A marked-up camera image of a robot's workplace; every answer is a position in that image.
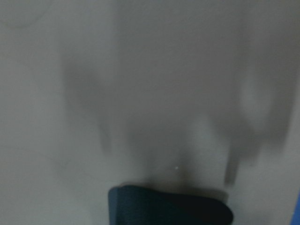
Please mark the black mouse pad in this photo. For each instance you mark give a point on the black mouse pad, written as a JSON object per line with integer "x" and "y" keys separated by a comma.
{"x": 134, "y": 205}

